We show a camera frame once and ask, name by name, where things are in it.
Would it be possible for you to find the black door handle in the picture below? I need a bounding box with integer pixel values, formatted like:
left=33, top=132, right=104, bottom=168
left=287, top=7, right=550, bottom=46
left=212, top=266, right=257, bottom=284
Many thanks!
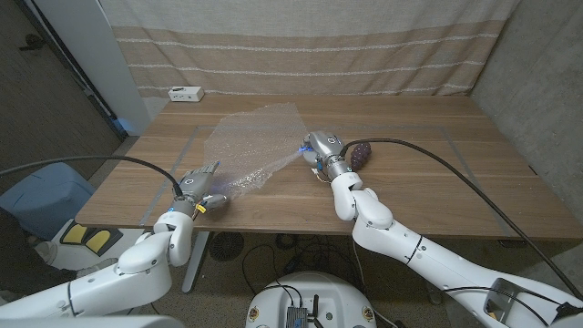
left=18, top=34, right=46, bottom=51

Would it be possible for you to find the person dark trouser leg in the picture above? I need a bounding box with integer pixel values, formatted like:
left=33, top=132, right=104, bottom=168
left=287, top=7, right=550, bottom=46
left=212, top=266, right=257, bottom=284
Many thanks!
left=0, top=207, right=78, bottom=295

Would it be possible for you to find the clear bubble wrap sheet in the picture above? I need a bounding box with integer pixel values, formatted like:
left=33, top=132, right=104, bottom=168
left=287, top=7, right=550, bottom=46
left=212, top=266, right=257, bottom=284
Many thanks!
left=203, top=102, right=311, bottom=198

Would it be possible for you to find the dark purple pine cone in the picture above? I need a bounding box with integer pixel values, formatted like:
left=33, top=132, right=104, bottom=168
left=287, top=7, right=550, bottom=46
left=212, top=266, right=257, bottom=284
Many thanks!
left=349, top=141, right=373, bottom=172

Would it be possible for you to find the dark wooden door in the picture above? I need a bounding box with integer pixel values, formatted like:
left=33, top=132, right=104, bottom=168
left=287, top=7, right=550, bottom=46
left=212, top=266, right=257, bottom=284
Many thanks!
left=0, top=0, right=128, bottom=192

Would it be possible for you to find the white table leg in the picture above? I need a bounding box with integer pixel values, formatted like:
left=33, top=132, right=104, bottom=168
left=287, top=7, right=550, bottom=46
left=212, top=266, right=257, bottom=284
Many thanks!
left=181, top=231, right=210, bottom=294
left=425, top=284, right=444, bottom=305

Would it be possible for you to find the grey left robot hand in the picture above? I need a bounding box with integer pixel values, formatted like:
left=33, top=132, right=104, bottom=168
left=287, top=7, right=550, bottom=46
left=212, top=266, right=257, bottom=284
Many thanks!
left=171, top=160, right=229, bottom=216

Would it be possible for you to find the beige striped curtain backdrop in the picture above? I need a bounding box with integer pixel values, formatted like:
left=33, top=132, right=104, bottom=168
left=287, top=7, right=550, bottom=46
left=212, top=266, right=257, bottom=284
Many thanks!
left=98, top=0, right=520, bottom=99

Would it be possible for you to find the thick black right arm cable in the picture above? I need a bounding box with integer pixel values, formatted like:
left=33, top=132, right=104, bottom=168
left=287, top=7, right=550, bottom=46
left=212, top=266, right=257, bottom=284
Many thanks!
left=339, top=138, right=583, bottom=302

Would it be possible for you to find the white power strip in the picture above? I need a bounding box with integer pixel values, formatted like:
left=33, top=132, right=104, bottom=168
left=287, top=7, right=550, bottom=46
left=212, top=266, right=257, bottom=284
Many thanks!
left=168, top=86, right=205, bottom=103

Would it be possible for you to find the white grey sneaker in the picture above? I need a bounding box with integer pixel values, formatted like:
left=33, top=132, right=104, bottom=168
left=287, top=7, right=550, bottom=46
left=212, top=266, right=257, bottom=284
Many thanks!
left=34, top=240, right=59, bottom=266

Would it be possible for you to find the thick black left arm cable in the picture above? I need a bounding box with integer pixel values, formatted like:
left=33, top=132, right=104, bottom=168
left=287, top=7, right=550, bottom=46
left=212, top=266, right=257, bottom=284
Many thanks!
left=0, top=155, right=186, bottom=198

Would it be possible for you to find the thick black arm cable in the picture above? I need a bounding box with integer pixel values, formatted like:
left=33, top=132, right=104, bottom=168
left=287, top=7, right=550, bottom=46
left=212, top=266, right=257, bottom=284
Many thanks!
left=0, top=155, right=186, bottom=198
left=339, top=138, right=583, bottom=302

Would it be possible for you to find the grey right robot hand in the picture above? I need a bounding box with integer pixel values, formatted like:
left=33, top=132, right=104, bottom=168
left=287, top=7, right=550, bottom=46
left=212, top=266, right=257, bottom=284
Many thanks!
left=298, top=130, right=353, bottom=179

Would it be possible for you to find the yellow black foot pedal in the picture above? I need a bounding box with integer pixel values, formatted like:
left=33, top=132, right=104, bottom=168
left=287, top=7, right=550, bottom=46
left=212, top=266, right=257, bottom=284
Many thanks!
left=59, top=220, right=124, bottom=257

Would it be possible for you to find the blue-grey plastic bin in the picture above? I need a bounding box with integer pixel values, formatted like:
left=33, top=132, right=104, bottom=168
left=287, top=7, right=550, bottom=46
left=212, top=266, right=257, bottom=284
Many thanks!
left=0, top=160, right=97, bottom=241

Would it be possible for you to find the black floor cable bundle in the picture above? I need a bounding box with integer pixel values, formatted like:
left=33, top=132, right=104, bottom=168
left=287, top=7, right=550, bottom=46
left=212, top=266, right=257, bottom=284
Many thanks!
left=240, top=232, right=365, bottom=292

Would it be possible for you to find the round black floor fan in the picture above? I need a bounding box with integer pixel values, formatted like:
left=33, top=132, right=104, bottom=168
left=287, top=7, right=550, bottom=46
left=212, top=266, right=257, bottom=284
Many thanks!
left=209, top=231, right=246, bottom=262

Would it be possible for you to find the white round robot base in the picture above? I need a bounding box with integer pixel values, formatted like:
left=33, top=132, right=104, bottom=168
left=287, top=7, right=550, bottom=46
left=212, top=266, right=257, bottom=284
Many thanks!
left=245, top=272, right=378, bottom=328

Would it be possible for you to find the small grey electronics box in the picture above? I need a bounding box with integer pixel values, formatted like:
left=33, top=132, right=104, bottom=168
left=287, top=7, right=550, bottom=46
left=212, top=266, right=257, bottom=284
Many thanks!
left=285, top=305, right=310, bottom=328

